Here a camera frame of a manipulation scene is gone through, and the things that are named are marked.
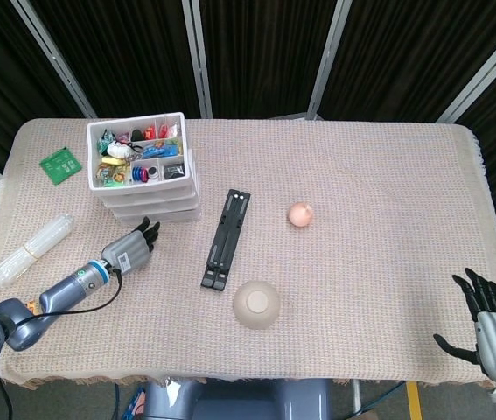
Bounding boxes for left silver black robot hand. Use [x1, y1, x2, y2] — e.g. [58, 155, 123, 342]
[100, 216, 161, 276]

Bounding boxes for clear plastic drawer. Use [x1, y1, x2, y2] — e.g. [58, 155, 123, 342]
[105, 199, 200, 215]

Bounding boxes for colourful printed packets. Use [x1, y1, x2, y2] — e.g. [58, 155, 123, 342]
[94, 164, 127, 187]

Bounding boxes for crushed clear plastic bottle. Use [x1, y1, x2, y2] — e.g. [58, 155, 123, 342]
[0, 213, 74, 289]

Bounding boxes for black folding laptop stand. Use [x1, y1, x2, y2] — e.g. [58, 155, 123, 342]
[200, 188, 252, 291]

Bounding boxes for yellow floor tape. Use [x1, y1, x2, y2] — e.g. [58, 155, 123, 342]
[407, 381, 423, 420]

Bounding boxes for blue toy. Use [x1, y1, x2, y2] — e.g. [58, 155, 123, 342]
[141, 146, 179, 159]

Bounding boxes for beige upturned bowl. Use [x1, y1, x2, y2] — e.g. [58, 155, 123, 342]
[232, 280, 282, 330]

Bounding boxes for blue printed packet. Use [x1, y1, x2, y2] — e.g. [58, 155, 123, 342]
[120, 387, 146, 420]

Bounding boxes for beige woven tablecloth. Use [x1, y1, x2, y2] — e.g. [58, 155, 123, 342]
[0, 117, 496, 389]

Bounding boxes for orange pink ball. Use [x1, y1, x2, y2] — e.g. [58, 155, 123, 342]
[288, 201, 315, 228]

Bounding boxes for grey robot torso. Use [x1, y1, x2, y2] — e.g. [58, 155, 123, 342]
[142, 378, 334, 420]

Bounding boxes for clear drawer with handle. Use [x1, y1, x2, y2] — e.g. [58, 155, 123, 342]
[94, 185, 199, 203]

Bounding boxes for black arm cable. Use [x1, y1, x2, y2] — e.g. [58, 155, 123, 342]
[0, 266, 124, 420]

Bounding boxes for white plastic drawer unit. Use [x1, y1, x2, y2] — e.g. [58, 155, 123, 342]
[86, 111, 203, 227]

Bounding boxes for blue floor cable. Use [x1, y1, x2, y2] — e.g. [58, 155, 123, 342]
[374, 380, 407, 404]

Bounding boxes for white partition frame post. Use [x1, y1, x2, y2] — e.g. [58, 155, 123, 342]
[10, 0, 96, 120]
[180, 0, 214, 120]
[306, 0, 354, 120]
[434, 17, 496, 124]

